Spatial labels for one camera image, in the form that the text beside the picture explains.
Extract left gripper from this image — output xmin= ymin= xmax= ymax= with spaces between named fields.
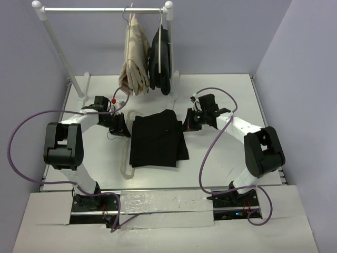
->
xmin=98 ymin=112 xmax=130 ymax=138

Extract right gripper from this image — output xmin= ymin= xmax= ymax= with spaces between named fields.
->
xmin=181 ymin=108 xmax=209 ymax=131

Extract black trousers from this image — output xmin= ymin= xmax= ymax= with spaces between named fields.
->
xmin=148 ymin=26 xmax=171 ymax=95
xmin=130 ymin=109 xmax=189 ymax=168

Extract cream wooden hanger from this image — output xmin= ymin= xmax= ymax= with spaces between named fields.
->
xmin=120 ymin=110 xmax=142 ymax=180

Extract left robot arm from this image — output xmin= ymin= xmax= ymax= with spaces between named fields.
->
xmin=44 ymin=96 xmax=131 ymax=210

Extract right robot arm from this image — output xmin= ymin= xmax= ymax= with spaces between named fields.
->
xmin=183 ymin=94 xmax=286 ymax=206

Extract beige trousers on hanger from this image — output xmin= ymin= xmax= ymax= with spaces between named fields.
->
xmin=118 ymin=14 xmax=151 ymax=96

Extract black trousers on hanger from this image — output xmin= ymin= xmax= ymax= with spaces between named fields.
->
xmin=148 ymin=26 xmax=171 ymax=95

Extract cream hanger under black trousers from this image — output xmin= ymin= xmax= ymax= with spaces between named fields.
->
xmin=158 ymin=10 xmax=163 ymax=74

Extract cream hanger under beige trousers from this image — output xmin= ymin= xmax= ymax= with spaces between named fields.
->
xmin=122 ymin=3 xmax=134 ymax=63

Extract white clothes rack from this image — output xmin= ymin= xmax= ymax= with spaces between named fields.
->
xmin=32 ymin=1 xmax=180 ymax=110

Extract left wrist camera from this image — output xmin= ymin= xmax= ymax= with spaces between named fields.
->
xmin=110 ymin=99 xmax=126 ymax=112

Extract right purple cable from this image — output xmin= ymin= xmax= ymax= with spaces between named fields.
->
xmin=197 ymin=87 xmax=273 ymax=226

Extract purple cable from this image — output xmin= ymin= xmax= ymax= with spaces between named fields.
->
xmin=8 ymin=86 xmax=143 ymax=232
xmin=197 ymin=87 xmax=273 ymax=226

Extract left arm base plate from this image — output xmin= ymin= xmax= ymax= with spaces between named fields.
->
xmin=70 ymin=190 xmax=119 ymax=229

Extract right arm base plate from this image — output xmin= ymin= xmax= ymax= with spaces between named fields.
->
xmin=207 ymin=190 xmax=262 ymax=221

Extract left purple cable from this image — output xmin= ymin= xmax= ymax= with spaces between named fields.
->
xmin=8 ymin=86 xmax=143 ymax=232

